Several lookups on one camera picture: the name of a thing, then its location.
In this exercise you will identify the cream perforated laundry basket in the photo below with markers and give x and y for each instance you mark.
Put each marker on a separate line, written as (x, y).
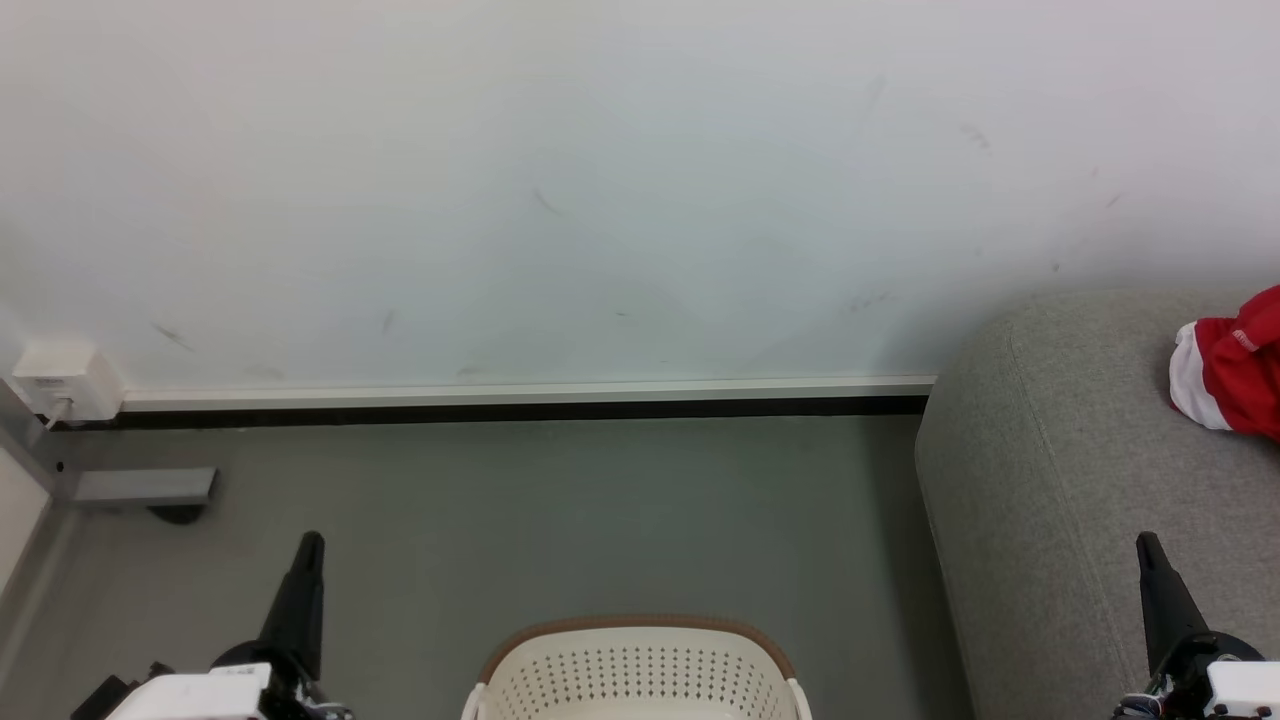
(640, 675)

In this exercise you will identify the black caster wheel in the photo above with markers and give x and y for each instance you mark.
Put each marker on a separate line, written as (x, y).
(178, 514)

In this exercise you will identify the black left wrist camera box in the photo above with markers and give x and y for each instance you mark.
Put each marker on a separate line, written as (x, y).
(100, 700)

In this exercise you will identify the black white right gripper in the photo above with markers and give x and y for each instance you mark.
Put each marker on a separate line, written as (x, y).
(1220, 675)

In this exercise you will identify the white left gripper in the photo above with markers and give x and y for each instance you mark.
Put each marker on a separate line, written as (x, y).
(215, 690)

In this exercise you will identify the grey metal partition foot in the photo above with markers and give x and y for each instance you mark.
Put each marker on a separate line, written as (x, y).
(110, 480)

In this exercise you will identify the white wall socket box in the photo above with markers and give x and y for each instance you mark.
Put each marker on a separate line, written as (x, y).
(65, 385)

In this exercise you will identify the white and black baseboard strip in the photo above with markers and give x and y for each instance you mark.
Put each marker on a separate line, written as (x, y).
(520, 400)

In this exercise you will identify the red and white jersey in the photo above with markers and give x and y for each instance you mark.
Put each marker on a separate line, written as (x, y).
(1240, 370)

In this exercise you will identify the grey fabric sofa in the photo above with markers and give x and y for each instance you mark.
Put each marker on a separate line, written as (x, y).
(1100, 480)

